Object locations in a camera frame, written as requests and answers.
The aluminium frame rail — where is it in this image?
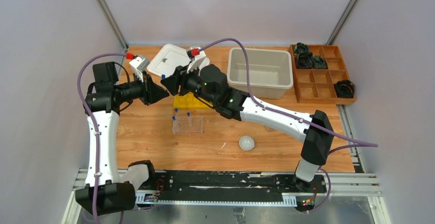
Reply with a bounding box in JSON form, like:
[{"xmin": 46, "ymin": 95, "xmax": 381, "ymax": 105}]
[{"xmin": 61, "ymin": 169, "xmax": 392, "ymax": 224}]

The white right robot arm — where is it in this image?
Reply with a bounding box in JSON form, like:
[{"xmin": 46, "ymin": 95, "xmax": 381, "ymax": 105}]
[{"xmin": 161, "ymin": 65, "xmax": 333, "ymax": 192}]

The dark green ring part right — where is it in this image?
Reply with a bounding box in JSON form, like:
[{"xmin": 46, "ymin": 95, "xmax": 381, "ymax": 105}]
[{"xmin": 312, "ymin": 55, "xmax": 328, "ymax": 69}]

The black ring part on tray edge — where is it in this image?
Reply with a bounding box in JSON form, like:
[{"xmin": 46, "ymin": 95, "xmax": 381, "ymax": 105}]
[{"xmin": 334, "ymin": 79, "xmax": 355, "ymax": 98}]

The clear acrylic tube rack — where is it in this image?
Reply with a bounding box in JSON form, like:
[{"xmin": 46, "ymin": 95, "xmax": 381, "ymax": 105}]
[{"xmin": 172, "ymin": 115, "xmax": 204, "ymax": 134}]

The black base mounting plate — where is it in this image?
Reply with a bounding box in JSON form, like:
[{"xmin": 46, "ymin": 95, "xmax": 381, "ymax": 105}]
[{"xmin": 139, "ymin": 170, "xmax": 327, "ymax": 203}]

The yellow test tube rack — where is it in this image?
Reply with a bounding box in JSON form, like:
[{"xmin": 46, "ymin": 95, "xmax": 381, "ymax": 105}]
[{"xmin": 173, "ymin": 93, "xmax": 209, "ymax": 109}]

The dark green ring part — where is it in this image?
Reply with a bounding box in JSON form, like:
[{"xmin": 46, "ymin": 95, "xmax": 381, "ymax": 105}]
[
  {"xmin": 293, "ymin": 42, "xmax": 310, "ymax": 56},
  {"xmin": 312, "ymin": 55, "xmax": 328, "ymax": 69}
]

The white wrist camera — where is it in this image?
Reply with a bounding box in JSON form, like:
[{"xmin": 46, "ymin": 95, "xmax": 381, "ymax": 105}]
[
  {"xmin": 129, "ymin": 55, "xmax": 150, "ymax": 83},
  {"xmin": 187, "ymin": 47, "xmax": 206, "ymax": 73}
]

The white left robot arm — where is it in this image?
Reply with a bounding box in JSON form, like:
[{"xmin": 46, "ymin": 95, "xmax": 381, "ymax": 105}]
[{"xmin": 75, "ymin": 57, "xmax": 169, "ymax": 216}]

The wooden compartment tray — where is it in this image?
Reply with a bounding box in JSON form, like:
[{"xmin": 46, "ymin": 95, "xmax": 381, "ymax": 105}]
[{"xmin": 288, "ymin": 44, "xmax": 357, "ymax": 105}]

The white plastic bin lid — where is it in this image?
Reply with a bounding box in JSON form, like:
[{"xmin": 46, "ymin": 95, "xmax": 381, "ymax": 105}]
[{"xmin": 147, "ymin": 44, "xmax": 210, "ymax": 77}]

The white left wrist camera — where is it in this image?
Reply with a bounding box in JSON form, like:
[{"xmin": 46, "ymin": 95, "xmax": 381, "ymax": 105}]
[{"xmin": 129, "ymin": 55, "xmax": 150, "ymax": 83}]

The white plastic bin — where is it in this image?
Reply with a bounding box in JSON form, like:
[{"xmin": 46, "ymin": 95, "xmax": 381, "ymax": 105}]
[{"xmin": 227, "ymin": 48, "xmax": 293, "ymax": 99}]

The dark green ring part top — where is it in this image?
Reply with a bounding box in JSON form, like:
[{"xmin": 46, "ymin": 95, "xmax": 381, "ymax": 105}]
[{"xmin": 293, "ymin": 42, "xmax": 310, "ymax": 56}]

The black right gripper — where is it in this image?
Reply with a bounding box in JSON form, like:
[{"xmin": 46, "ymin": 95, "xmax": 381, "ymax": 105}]
[{"xmin": 161, "ymin": 62, "xmax": 219, "ymax": 106}]

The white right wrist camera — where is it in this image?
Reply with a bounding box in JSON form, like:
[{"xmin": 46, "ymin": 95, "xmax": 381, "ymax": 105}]
[{"xmin": 187, "ymin": 47, "xmax": 206, "ymax": 73}]

